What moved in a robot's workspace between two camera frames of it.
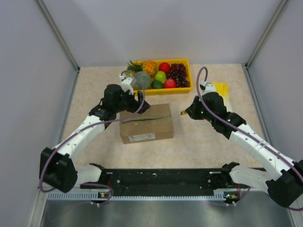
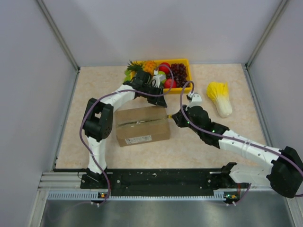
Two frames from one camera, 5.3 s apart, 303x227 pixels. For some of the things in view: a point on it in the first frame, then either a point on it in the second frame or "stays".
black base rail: [166, 183] stays
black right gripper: [192, 110] -> [178, 118]
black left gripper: [136, 105] -> [158, 100]
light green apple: [160, 75] stays
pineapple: [148, 66] stays
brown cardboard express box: [155, 123] stays
